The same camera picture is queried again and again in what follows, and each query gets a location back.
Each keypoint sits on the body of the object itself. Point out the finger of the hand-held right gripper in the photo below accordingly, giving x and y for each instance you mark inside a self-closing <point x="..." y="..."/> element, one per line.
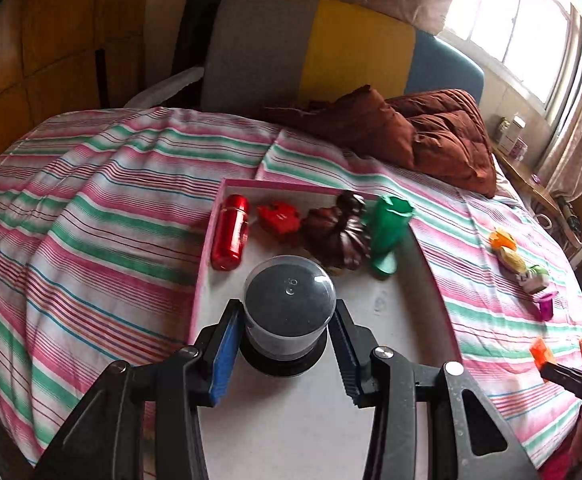
<point x="578" y="382"/>

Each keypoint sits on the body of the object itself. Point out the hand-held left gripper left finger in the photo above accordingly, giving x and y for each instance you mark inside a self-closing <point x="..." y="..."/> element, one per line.
<point x="223" y="355"/>

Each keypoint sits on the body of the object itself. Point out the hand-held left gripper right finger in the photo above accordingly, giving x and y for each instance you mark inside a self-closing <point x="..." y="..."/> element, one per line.
<point x="346" y="355"/>

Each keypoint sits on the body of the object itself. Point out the clear cylinder container black base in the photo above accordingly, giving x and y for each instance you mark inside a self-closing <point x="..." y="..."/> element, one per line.
<point x="286" y="300"/>

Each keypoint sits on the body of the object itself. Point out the purple suction cup toy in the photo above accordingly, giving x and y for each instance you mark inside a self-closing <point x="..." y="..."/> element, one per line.
<point x="546" y="306"/>

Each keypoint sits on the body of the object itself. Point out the pink white cardboard tray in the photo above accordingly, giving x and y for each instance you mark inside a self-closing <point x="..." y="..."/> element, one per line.
<point x="291" y="435"/>

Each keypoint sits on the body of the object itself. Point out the green white plug night light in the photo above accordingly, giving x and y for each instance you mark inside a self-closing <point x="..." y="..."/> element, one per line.
<point x="536" y="279"/>

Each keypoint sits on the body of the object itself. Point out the brown pumpkin toy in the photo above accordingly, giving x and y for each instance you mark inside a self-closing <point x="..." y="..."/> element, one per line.
<point x="336" y="235"/>

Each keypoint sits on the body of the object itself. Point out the red cylinder toy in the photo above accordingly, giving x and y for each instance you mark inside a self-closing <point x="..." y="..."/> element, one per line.
<point x="230" y="232"/>

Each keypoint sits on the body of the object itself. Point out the green funnel toy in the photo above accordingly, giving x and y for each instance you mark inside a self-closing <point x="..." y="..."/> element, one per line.
<point x="388" y="230"/>

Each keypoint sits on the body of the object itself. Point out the yellow perforated oval toy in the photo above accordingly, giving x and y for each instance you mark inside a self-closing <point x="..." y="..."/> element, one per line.
<point x="513" y="260"/>

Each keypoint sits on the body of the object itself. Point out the red puzzle piece toy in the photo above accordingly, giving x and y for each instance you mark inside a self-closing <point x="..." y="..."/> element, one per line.
<point x="280" y="222"/>

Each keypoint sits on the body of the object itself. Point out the wooden bedside shelf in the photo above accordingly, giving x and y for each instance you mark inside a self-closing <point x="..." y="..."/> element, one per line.
<point x="526" y="180"/>

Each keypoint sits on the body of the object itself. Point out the pale pillow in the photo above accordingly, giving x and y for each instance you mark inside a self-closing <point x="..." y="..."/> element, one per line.
<point x="508" y="185"/>

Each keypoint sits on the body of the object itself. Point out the brown quilt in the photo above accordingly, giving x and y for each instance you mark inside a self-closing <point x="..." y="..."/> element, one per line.
<point x="446" y="140"/>

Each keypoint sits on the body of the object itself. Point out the purple box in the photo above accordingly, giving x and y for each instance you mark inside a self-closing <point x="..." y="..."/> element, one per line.
<point x="519" y="150"/>

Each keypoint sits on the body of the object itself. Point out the long beige curtain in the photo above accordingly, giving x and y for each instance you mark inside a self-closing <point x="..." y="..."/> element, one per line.
<point x="581" y="125"/>

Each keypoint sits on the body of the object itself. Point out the white carton box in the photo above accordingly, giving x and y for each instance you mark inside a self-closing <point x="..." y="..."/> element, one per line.
<point x="511" y="132"/>

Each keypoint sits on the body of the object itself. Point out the white ribbed panel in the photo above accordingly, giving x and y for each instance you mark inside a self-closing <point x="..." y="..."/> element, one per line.
<point x="166" y="87"/>

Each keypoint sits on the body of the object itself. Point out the grey yellow blue headboard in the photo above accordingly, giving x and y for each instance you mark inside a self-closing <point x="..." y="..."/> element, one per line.
<point x="351" y="50"/>

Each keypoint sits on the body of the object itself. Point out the black rolled mat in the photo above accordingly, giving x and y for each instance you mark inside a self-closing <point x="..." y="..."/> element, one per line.
<point x="198" y="25"/>

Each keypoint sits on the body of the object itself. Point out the wooden wardrobe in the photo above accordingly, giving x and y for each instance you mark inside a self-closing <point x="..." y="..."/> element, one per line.
<point x="61" y="35"/>

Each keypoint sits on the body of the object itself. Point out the window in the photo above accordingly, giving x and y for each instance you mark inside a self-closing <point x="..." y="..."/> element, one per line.
<point x="521" y="25"/>

